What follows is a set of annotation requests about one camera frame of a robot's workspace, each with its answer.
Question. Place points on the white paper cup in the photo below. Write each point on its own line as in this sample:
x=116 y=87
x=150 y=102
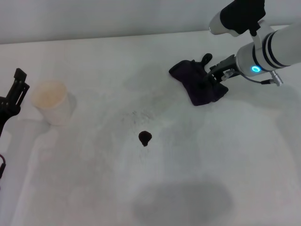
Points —
x=53 y=103

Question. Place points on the black white wrist camera housing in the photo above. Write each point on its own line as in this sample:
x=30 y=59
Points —
x=237 y=14

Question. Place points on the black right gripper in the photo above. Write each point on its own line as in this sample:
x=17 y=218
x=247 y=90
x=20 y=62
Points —
x=223 y=67

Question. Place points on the dark purple rag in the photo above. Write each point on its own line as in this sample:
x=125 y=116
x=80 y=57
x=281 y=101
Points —
x=188 y=75

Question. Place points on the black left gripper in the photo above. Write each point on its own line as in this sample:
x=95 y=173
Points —
x=7 y=110

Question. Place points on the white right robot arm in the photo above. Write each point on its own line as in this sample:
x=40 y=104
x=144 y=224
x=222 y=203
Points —
x=282 y=47

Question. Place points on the black water stain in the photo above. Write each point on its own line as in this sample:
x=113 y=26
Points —
x=144 y=137

